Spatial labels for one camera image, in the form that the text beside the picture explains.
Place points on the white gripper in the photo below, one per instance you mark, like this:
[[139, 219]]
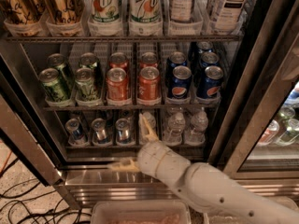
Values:
[[153, 160]]

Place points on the redbull can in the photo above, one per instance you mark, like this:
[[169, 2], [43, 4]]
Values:
[[100, 134], [75, 129], [123, 131]]

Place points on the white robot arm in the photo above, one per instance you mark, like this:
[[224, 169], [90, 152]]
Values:
[[200, 185]]

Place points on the front right orange can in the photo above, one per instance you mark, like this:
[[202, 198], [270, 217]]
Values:
[[149, 84]]

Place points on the orange can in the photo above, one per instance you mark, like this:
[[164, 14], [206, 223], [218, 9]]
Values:
[[149, 84], [117, 84], [148, 59], [119, 60]]

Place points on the front left orange can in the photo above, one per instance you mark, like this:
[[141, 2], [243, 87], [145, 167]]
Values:
[[117, 84]]

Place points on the front right green can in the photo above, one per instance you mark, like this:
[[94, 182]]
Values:
[[85, 82]]

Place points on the green can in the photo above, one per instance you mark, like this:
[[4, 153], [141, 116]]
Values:
[[54, 86], [85, 82], [60, 63], [90, 60]]

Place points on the front left pepsi can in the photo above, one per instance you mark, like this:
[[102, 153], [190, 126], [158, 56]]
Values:
[[180, 82]]

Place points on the pepsi can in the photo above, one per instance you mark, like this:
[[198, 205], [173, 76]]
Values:
[[196, 49], [205, 59], [210, 82], [175, 59], [180, 82]]

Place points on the stainless steel fridge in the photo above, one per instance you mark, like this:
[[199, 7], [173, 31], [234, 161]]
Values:
[[260, 64]]

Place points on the rear right orange can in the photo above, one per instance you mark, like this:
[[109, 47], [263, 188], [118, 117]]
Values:
[[148, 59]]

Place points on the rear left orange can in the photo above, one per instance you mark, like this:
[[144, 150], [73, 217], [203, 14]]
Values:
[[119, 60]]

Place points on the front right pepsi can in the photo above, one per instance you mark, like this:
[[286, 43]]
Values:
[[210, 82]]

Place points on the rear left pepsi can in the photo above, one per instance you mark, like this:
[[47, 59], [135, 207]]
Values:
[[175, 59]]

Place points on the rear right green can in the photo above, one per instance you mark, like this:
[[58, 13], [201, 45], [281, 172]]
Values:
[[90, 60]]

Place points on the front left green can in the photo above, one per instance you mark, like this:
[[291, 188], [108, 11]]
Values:
[[54, 86]]

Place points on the middle right pepsi can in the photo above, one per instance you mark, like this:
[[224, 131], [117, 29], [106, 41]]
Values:
[[205, 59]]

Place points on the steel fridge door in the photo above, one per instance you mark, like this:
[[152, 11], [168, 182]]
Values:
[[21, 134]]

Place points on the rear left green can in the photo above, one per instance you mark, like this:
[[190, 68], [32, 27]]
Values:
[[60, 63]]

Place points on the rear right pepsi can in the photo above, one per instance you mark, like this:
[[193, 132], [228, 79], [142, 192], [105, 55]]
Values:
[[196, 49]]

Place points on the red white can right fridge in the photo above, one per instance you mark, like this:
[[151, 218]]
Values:
[[269, 134]]

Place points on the right 7up can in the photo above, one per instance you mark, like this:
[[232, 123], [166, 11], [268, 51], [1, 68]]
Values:
[[145, 11]]

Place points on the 7up can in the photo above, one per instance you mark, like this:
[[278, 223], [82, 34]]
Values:
[[105, 11], [145, 11]]

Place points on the left 7up can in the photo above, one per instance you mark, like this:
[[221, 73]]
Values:
[[105, 11]]

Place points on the green can right fridge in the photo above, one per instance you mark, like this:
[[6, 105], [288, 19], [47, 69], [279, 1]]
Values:
[[288, 126]]

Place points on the right brown lacroix can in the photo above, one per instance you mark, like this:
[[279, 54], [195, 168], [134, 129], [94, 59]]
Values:
[[64, 12]]

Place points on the brown lacroix can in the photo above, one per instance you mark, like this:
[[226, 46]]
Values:
[[64, 12], [22, 11]]

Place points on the left brown lacroix can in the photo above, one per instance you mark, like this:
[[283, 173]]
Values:
[[22, 11]]

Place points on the left water bottle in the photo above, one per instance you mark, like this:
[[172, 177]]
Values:
[[152, 121]]

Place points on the water bottle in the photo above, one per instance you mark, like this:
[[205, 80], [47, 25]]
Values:
[[174, 129], [152, 121], [195, 134]]

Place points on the middle water bottle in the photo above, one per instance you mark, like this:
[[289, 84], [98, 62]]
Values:
[[174, 129]]

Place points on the right water bottle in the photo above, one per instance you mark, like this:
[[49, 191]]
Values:
[[195, 134]]

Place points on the left clear plastic bin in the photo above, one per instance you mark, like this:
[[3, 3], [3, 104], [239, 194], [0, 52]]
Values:
[[141, 212]]

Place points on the clear plastic bin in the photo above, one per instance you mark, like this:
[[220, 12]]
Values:
[[141, 212], [220, 217]]

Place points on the right clear plastic bin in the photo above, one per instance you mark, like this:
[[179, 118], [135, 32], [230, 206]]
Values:
[[220, 217]]

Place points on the left tea bottle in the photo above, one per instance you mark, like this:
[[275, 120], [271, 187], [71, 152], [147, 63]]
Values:
[[181, 10]]

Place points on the tea bottle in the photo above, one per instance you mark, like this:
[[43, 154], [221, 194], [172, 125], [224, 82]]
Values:
[[181, 10], [225, 14]]

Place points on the right tea bottle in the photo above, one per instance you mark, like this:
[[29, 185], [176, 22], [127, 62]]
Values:
[[225, 14]]

